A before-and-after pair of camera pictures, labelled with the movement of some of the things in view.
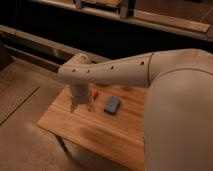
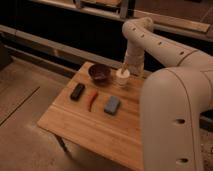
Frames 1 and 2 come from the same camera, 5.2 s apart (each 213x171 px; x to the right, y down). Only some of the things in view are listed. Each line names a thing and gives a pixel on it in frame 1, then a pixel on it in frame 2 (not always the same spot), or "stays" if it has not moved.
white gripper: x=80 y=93 -> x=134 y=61
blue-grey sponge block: x=112 y=105 stays
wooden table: x=113 y=132 stays
